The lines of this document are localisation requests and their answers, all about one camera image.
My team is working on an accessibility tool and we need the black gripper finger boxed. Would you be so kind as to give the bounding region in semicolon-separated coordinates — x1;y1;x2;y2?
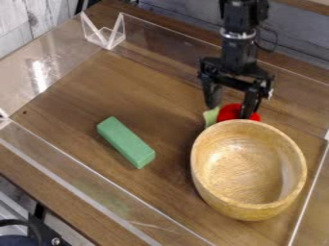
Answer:
241;88;260;119
202;79;222;109

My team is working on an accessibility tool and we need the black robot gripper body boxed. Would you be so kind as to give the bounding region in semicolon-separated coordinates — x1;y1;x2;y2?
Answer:
198;57;274;99

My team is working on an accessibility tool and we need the red plush strawberry toy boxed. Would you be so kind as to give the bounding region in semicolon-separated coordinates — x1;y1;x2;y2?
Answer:
202;102;262;129

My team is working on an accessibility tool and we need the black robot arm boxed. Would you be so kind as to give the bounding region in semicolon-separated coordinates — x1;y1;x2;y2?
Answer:
198;0;274;119

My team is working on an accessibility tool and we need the light wooden bowl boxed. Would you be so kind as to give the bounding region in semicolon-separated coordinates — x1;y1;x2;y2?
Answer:
190;119;308;221

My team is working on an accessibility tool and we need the green rectangular block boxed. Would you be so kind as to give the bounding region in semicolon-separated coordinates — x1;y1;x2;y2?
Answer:
97;116;155;169

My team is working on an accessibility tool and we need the clear acrylic tray wall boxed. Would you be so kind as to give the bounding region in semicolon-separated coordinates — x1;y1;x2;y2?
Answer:
0;10;329;246

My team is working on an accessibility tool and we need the clear acrylic corner bracket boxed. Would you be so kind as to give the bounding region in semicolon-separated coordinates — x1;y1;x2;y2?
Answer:
81;12;126;50

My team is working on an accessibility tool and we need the black clamp with cable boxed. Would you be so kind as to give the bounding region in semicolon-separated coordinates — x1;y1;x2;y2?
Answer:
0;206;73;246

